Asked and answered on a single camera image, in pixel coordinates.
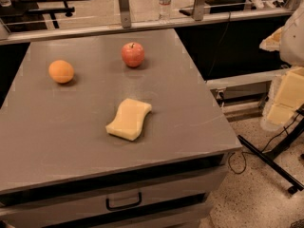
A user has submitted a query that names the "red apple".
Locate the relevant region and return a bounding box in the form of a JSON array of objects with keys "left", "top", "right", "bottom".
[{"left": 121, "top": 42, "right": 144, "bottom": 67}]

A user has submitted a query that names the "clear plastic water bottle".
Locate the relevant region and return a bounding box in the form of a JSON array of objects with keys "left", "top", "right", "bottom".
[{"left": 159, "top": 0, "right": 171, "bottom": 22}]

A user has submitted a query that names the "orange fruit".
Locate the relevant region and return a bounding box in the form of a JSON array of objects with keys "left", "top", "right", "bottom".
[{"left": 48, "top": 60, "right": 74, "bottom": 84}]

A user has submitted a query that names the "yellow sponge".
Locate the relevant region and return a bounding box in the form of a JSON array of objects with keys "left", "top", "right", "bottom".
[{"left": 105, "top": 99, "right": 152, "bottom": 141}]

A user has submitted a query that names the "metal railing post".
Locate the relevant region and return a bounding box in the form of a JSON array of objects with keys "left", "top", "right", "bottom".
[
  {"left": 118, "top": 0, "right": 131, "bottom": 29},
  {"left": 192, "top": 0, "right": 205, "bottom": 21}
]

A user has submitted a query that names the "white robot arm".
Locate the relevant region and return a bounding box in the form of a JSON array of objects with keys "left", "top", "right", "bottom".
[{"left": 259, "top": 7, "right": 304, "bottom": 131}]

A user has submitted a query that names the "black metal stand frame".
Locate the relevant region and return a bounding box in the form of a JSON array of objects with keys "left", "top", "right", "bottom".
[{"left": 237, "top": 110, "right": 304, "bottom": 195}]

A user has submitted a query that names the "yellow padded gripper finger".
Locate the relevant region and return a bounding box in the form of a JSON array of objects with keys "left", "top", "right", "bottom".
[
  {"left": 260, "top": 66, "right": 304, "bottom": 131},
  {"left": 259, "top": 28, "right": 282, "bottom": 51}
]

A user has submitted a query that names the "metal railing post right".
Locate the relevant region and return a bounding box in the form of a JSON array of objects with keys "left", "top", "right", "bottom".
[{"left": 192, "top": 0, "right": 205, "bottom": 21}]

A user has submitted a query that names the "black drawer handle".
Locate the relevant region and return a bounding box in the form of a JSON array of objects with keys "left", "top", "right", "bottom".
[{"left": 105, "top": 192, "right": 143, "bottom": 211}]

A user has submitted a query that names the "black cable on floor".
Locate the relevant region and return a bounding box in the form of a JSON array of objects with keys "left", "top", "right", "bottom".
[{"left": 227, "top": 111, "right": 303, "bottom": 175}]

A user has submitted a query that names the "grey cabinet drawer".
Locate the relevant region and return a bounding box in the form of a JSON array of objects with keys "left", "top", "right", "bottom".
[{"left": 1, "top": 165, "right": 227, "bottom": 228}]

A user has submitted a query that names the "metal railing post left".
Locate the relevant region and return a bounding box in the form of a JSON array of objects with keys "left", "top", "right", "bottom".
[{"left": 118, "top": 0, "right": 131, "bottom": 29}]

